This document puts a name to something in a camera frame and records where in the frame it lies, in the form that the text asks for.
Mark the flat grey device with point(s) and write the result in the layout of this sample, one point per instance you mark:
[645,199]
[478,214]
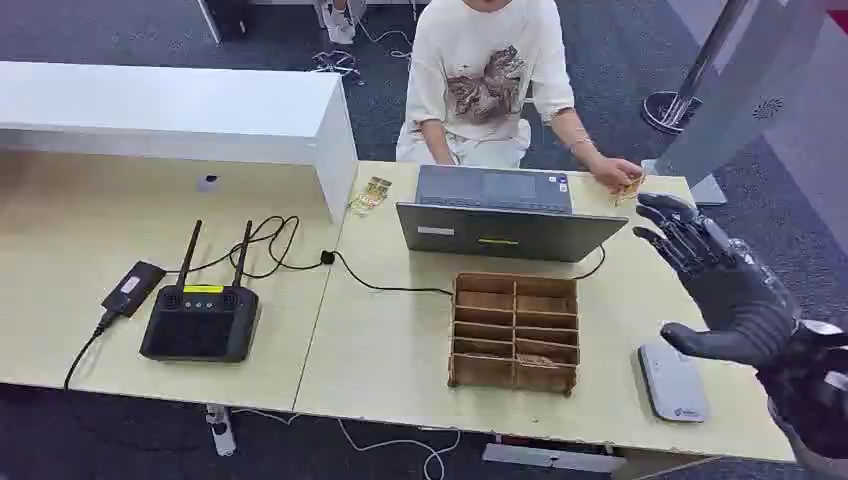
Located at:
[672,381]

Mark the black cabinet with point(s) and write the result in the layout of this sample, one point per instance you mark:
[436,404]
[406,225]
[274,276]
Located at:
[228,16]

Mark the black controller with antennas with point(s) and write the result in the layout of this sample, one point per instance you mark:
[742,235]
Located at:
[199,324]

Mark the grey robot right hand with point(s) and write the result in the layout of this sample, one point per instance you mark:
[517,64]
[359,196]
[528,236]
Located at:
[735,298]

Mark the grey laptop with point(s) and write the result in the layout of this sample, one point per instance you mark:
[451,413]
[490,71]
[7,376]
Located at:
[503,232]

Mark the person's left hand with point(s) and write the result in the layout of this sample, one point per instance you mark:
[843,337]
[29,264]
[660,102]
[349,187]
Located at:
[613,171]

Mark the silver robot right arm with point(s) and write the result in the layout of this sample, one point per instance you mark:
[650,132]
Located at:
[815,397]

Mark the white shoe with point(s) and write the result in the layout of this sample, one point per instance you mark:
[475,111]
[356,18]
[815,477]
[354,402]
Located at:
[339,25]

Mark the patterned card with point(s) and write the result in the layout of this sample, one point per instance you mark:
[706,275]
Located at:
[626,192]

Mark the metal stanchion post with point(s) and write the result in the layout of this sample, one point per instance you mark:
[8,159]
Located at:
[670,112]

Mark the white desk shelf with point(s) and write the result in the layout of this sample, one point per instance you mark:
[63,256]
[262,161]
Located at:
[166,109]

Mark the brown card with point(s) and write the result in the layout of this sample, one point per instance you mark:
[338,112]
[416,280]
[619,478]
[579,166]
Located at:
[535,360]

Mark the white power strip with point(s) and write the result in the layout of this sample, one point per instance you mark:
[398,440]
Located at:
[222,430]

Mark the wooden card box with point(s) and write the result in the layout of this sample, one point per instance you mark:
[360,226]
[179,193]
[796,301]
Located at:
[484,371]

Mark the grey kiosk stand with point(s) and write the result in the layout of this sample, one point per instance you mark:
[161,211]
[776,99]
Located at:
[735,99]

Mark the small grey round cap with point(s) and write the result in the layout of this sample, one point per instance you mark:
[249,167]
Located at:
[208,184]

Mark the person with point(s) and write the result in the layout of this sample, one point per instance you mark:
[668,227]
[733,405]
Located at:
[474,73]

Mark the black power adapter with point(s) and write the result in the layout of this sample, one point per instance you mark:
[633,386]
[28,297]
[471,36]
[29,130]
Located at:
[132,288]

